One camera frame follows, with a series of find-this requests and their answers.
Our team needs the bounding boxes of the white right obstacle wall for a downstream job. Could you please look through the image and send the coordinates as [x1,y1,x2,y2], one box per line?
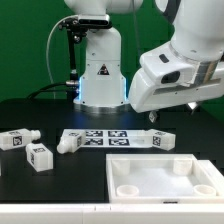
[199,160,224,188]

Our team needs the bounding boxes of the black base cables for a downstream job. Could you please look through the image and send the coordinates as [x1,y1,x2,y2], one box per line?
[25,80,79,100]

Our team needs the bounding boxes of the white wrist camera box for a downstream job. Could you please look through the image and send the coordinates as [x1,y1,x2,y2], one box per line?
[140,42,195,86]

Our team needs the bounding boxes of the white marker sheet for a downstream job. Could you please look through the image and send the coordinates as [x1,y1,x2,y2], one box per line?
[82,129,148,148]

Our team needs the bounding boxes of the white square tabletop tray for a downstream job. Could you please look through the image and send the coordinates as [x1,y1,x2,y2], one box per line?
[106,154,224,204]

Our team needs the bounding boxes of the grey camera cable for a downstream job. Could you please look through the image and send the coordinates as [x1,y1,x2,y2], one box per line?
[45,14,78,99]

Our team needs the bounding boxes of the white front rail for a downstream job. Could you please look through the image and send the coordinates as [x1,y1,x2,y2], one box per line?
[0,204,224,224]

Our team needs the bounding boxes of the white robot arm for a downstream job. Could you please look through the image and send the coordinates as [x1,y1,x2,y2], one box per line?
[64,0,224,113]

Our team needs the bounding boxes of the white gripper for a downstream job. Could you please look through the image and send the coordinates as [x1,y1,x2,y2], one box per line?
[128,68,224,123]

